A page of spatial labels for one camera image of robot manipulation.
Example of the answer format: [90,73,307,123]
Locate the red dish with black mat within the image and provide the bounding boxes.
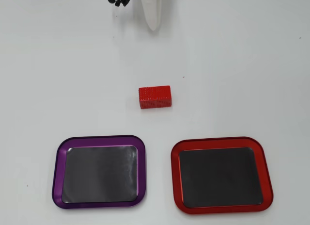
[170,136,275,215]

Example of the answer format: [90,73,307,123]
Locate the red textured block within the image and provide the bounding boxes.
[138,85,173,110]

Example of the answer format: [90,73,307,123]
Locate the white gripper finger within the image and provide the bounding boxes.
[135,0,171,32]

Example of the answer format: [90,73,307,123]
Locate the purple dish with black mat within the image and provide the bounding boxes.
[51,135,148,210]

